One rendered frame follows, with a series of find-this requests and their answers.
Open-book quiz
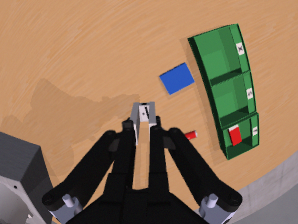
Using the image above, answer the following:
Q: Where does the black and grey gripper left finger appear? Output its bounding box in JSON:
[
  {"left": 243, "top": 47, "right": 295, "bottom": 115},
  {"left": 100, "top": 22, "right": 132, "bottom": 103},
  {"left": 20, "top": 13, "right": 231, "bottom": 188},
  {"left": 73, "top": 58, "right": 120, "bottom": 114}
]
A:
[{"left": 42, "top": 102, "right": 140, "bottom": 224}]

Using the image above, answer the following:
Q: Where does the red aa battery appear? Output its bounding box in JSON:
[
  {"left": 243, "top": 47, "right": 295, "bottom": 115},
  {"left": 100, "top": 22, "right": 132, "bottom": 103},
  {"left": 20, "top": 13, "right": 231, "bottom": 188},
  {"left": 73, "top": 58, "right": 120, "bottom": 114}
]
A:
[{"left": 185, "top": 130, "right": 198, "bottom": 140}]

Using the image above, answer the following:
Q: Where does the green three-compartment bin rack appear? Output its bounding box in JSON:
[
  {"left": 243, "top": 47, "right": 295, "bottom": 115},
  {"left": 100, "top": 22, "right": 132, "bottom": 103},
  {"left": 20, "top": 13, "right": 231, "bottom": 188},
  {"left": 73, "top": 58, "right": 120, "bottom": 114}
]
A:
[{"left": 187, "top": 23, "right": 260, "bottom": 160}]

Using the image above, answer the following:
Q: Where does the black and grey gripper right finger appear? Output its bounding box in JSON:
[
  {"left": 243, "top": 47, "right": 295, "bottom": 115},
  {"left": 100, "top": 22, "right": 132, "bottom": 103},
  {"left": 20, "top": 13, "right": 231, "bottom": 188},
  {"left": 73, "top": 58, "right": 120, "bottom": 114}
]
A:
[{"left": 147, "top": 101, "right": 243, "bottom": 224}]

